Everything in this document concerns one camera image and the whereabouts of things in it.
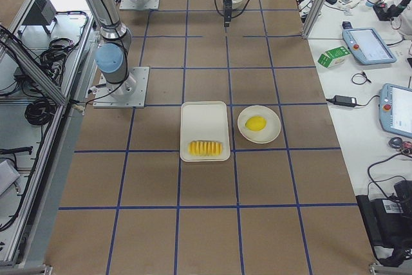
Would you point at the white bowl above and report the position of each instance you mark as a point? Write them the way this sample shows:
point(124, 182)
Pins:
point(237, 4)

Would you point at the yellow lemon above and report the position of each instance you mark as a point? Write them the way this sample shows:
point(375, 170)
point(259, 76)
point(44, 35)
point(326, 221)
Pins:
point(256, 123)

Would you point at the white rectangular tray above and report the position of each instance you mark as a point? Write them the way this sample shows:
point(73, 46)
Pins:
point(205, 120)

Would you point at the green white carton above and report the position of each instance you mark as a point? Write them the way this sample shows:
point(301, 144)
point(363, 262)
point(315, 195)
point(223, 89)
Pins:
point(333, 57)

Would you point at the white round plate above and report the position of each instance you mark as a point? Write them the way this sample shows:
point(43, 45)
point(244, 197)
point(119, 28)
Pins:
point(266, 135)

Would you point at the sliced yellow fruit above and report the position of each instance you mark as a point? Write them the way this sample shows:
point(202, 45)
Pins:
point(205, 148)

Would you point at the upper blue teach pendant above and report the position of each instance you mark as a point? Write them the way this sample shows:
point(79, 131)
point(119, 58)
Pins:
point(367, 46)

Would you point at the blue teach pendant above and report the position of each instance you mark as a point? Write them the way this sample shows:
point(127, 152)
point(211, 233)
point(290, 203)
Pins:
point(367, 46)
point(395, 109)

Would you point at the black power adapter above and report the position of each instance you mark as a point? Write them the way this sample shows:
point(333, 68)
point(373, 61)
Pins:
point(345, 101)

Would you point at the black joystick device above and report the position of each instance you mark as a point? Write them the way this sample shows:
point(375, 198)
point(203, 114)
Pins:
point(387, 13)

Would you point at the grey electronics box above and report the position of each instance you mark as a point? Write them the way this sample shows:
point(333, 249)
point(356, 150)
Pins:
point(42, 13)

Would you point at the lower blue teach pendant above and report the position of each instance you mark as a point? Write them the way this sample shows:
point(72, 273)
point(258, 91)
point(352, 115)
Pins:
point(395, 109)

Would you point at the round grey puck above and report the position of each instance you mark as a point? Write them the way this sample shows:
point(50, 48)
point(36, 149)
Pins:
point(396, 142)

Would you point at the aluminium frame post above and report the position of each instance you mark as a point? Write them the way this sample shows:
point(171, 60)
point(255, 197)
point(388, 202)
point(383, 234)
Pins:
point(317, 1)

